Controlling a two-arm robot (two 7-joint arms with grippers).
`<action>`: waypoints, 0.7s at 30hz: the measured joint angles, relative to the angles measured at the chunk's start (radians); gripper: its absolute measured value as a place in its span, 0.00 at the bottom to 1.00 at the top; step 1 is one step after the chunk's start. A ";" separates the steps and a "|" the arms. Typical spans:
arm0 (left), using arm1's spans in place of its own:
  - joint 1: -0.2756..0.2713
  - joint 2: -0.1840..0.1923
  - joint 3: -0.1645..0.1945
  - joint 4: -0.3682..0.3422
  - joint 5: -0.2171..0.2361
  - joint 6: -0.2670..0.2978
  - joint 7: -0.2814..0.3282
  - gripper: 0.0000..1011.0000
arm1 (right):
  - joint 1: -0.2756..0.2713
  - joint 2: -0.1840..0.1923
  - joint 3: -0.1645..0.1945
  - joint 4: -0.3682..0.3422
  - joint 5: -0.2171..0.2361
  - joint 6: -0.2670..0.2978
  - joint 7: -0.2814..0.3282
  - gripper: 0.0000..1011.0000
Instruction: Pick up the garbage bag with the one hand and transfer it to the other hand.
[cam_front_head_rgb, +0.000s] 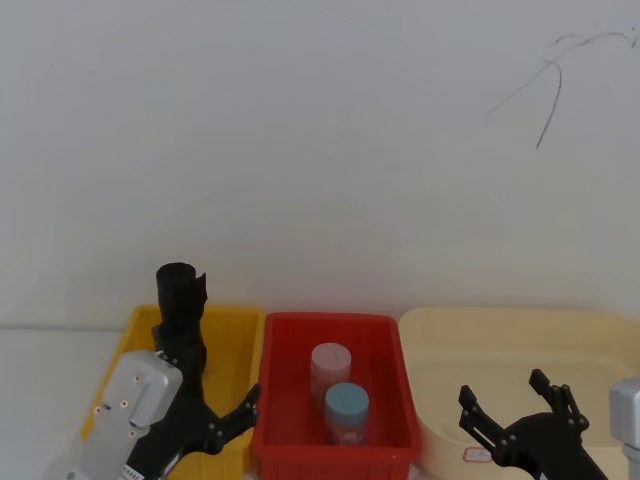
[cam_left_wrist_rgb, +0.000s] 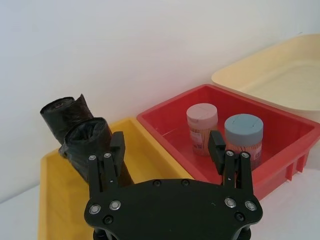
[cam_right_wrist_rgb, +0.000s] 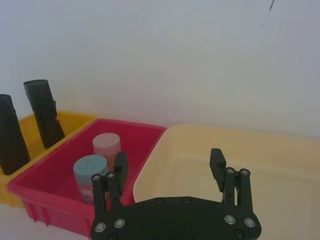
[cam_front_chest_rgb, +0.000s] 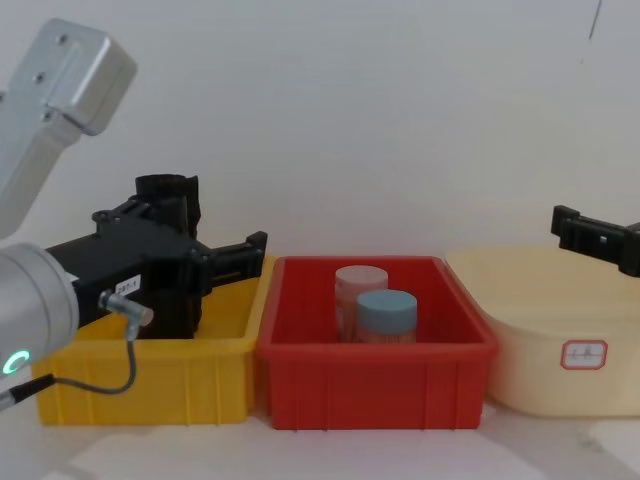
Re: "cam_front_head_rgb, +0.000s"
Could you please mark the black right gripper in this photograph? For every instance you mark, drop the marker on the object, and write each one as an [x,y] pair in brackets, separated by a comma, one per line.
[550,445]

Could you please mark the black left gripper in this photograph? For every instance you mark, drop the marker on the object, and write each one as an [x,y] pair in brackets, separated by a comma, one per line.
[185,430]

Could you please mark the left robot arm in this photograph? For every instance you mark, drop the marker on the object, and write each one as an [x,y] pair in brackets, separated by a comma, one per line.
[142,387]

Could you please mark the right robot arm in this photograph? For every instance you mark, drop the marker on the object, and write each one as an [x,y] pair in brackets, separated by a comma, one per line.
[626,415]

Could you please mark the yellow plastic bin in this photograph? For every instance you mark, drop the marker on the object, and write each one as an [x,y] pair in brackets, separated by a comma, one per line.
[230,345]

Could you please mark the small white label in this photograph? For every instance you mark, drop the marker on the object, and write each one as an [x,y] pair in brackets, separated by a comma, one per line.
[478,454]

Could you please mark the cream plastic bin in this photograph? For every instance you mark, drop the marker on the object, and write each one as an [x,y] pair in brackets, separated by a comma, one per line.
[480,350]

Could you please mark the red plastic bin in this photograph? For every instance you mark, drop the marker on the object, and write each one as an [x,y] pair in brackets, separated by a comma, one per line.
[285,380]

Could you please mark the pink cylinder container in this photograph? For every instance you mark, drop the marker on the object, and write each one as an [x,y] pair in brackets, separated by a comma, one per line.
[330,362]

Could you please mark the blue cylinder container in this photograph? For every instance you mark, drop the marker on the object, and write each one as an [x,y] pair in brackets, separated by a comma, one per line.
[346,407]

